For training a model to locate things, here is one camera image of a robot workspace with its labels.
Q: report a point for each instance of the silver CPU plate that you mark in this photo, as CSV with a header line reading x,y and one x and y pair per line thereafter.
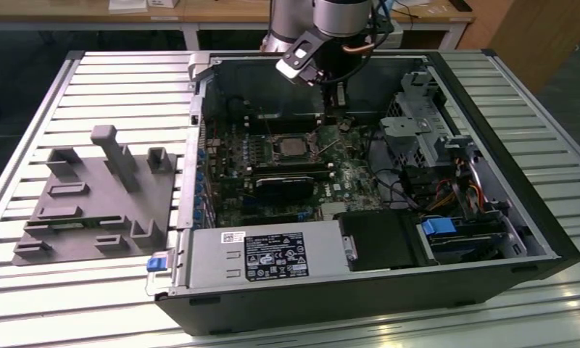
x,y
293,146

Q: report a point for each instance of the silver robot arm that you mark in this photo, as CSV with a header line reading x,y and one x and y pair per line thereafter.
x,y
337,18

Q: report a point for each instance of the CPU socket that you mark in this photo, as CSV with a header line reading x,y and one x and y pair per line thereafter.
x,y
289,160

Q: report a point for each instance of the black RAM slot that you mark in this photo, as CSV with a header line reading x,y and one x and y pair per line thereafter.
x,y
289,166
289,169
289,172
289,175

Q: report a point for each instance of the black drive bay cover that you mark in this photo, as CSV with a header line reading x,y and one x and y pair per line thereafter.
x,y
381,239

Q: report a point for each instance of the metal drive cage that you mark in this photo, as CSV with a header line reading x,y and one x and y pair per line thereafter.
x,y
415,130

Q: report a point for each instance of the green motherboard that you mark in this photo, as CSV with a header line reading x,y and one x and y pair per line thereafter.
x,y
352,170

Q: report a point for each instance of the black graphics card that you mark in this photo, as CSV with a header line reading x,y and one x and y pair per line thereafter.
x,y
282,194

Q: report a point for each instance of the white cardboard box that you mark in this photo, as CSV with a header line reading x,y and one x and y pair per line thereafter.
x,y
128,5
162,3

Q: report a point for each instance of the silver chipset heatsink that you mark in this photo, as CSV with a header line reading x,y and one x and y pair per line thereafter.
x,y
333,210

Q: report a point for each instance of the wooden cabinet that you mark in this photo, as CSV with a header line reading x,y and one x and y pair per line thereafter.
x,y
536,36

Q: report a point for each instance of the blue disk carrier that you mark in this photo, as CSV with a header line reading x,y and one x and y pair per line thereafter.
x,y
440,226

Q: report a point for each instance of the wooden desk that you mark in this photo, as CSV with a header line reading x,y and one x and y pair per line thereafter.
x,y
77,14

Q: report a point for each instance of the silver power supply unit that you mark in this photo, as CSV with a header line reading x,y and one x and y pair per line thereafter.
x,y
212,261

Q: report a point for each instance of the metal disk bay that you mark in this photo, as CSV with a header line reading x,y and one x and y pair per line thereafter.
x,y
517,239

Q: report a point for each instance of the grey plastic parts rack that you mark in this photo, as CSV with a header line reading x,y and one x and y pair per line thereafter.
x,y
101,203

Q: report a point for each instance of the blue power supply latch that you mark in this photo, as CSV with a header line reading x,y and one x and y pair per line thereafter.
x,y
154,262

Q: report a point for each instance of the black open PC case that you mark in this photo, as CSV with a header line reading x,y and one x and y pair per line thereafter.
x,y
319,308

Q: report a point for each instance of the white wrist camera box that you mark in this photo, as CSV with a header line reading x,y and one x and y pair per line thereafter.
x,y
297,58

